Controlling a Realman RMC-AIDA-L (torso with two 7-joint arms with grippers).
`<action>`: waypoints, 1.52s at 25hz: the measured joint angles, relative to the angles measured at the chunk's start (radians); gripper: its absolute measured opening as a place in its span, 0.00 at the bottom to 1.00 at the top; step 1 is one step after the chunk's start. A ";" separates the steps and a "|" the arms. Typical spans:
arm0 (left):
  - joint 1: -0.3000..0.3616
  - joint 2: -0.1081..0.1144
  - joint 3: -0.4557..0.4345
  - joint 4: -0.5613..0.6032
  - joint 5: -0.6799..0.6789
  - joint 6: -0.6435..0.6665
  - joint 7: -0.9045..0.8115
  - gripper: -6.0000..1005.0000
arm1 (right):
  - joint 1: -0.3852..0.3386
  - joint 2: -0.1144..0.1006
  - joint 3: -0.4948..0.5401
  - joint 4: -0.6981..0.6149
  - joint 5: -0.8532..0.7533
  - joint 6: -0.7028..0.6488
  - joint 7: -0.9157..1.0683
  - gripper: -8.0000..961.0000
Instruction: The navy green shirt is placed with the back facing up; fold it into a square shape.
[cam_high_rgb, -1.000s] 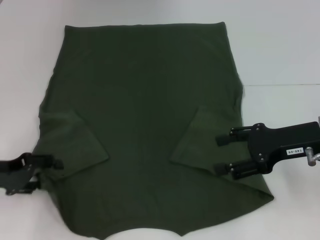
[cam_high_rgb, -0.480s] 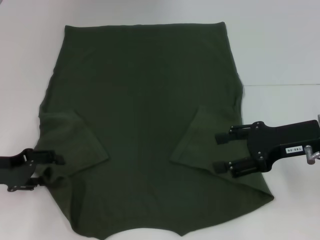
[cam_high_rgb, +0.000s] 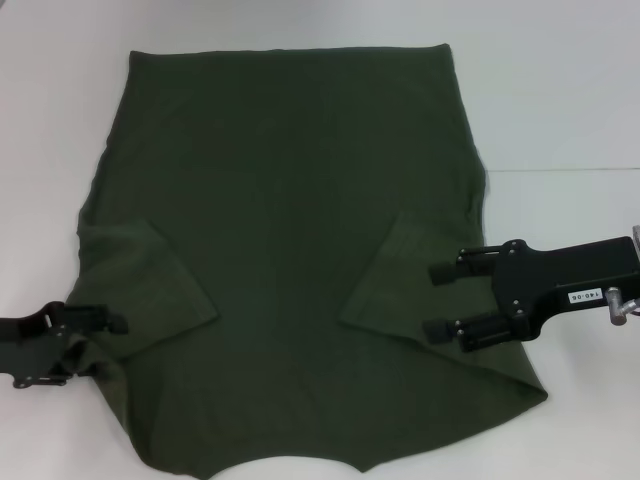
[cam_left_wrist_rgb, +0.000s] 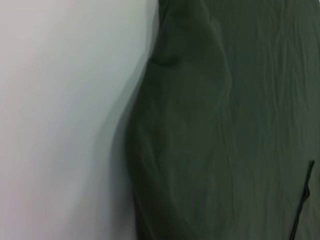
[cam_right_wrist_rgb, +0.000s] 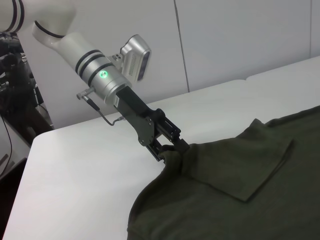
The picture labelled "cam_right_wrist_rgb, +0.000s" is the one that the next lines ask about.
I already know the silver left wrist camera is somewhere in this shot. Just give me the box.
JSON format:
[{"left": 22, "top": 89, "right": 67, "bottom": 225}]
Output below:
[{"left": 107, "top": 34, "right": 152, "bottom": 83}]

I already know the thin black hanging cable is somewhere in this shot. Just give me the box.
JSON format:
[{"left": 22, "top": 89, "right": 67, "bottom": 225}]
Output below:
[{"left": 0, "top": 114, "right": 14, "bottom": 176}]

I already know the left gripper cable with connector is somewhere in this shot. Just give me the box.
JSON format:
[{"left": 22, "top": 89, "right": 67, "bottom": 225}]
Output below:
[{"left": 75, "top": 86, "right": 126, "bottom": 127}]

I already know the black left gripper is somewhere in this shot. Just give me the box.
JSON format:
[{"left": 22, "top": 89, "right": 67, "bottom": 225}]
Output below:
[{"left": 113, "top": 86, "right": 191, "bottom": 164}]

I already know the black equipment rack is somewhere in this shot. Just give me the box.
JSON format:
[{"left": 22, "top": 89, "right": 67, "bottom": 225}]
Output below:
[{"left": 0, "top": 31, "right": 55, "bottom": 142}]

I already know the dark green shirt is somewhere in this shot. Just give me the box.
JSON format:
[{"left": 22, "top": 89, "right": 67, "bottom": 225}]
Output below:
[{"left": 126, "top": 104, "right": 320, "bottom": 240}]

